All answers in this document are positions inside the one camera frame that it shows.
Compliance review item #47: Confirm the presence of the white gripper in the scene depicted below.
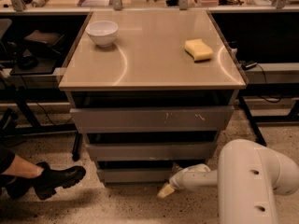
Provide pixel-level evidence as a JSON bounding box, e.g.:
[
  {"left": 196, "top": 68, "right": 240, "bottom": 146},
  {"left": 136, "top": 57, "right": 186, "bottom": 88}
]
[{"left": 157, "top": 163, "right": 210, "bottom": 199}]

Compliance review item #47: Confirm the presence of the grey bottom drawer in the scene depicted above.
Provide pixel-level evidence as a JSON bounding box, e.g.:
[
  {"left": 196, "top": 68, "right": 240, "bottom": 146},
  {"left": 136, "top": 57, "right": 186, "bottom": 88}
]
[{"left": 97, "top": 168, "right": 180, "bottom": 185}]

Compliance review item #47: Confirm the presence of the grey drawer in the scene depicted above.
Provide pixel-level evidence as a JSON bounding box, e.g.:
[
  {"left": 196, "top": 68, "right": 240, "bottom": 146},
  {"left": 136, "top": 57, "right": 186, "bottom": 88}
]
[
  {"left": 97, "top": 168, "right": 180, "bottom": 185},
  {"left": 70, "top": 105, "right": 234, "bottom": 133},
  {"left": 86, "top": 142, "right": 217, "bottom": 161}
]

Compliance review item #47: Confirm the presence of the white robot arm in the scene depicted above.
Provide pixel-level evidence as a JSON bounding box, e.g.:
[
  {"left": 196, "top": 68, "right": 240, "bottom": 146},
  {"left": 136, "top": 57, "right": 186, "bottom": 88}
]
[{"left": 158, "top": 139, "right": 299, "bottom": 224}]

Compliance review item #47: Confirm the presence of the grey middle drawer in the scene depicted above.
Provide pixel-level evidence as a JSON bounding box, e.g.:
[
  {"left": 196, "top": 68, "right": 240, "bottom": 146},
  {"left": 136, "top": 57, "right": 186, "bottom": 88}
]
[{"left": 86, "top": 142, "right": 217, "bottom": 161}]

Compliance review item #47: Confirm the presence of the grey top drawer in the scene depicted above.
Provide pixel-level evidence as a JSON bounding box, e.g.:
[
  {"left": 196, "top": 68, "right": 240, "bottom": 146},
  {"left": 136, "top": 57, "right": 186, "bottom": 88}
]
[{"left": 70, "top": 105, "right": 234, "bottom": 133}]

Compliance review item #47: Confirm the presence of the grey drawer cabinet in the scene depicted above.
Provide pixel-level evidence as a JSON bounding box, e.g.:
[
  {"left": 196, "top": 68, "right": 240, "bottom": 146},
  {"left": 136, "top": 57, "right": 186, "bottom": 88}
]
[{"left": 58, "top": 9, "right": 248, "bottom": 187}]

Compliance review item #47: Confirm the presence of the black table leg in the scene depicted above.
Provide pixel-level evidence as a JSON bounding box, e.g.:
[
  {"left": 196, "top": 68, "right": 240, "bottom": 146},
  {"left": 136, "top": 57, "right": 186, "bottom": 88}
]
[{"left": 238, "top": 96, "right": 266, "bottom": 146}]

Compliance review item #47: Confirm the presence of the black leather boot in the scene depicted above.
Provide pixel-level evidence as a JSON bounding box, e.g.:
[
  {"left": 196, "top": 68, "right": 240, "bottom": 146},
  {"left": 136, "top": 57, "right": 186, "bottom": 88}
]
[{"left": 1, "top": 161, "right": 86, "bottom": 200}]

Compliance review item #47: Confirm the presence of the yellow sponge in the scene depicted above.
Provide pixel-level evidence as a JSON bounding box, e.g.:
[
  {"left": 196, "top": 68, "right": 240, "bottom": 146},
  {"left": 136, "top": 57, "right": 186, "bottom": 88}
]
[{"left": 184, "top": 39, "right": 213, "bottom": 62}]

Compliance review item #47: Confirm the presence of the person's lower leg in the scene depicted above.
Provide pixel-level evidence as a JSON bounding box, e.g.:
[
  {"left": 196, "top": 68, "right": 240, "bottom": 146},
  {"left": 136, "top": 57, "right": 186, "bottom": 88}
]
[{"left": 0, "top": 147, "right": 44, "bottom": 179}]

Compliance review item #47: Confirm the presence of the black power adapter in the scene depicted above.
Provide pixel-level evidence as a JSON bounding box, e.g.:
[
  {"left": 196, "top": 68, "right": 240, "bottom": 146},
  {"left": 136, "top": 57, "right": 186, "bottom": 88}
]
[{"left": 241, "top": 61, "right": 257, "bottom": 71}]

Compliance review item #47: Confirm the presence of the white ceramic bowl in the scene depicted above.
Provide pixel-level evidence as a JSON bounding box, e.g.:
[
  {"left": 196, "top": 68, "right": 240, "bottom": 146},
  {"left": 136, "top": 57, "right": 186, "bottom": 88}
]
[{"left": 85, "top": 21, "right": 119, "bottom": 47}]

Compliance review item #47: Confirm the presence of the dark box on shelf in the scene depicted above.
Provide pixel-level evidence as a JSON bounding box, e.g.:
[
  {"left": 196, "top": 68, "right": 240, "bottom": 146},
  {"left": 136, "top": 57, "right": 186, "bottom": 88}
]
[{"left": 23, "top": 30, "right": 64, "bottom": 58}]

